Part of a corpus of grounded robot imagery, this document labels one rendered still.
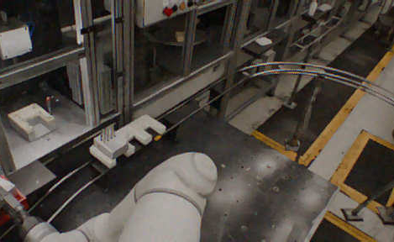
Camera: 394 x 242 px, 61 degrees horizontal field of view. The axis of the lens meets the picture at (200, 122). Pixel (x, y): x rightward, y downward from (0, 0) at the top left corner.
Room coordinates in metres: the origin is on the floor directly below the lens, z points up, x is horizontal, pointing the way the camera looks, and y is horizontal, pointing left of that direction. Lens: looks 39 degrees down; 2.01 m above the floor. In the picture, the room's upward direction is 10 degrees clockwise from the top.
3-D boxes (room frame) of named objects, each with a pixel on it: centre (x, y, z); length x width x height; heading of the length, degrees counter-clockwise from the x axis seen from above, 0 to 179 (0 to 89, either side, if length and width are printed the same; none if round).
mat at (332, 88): (4.74, -2.27, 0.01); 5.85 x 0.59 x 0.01; 148
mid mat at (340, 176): (2.25, -1.61, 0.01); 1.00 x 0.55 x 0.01; 148
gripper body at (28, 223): (0.58, 0.49, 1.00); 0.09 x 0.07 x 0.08; 58
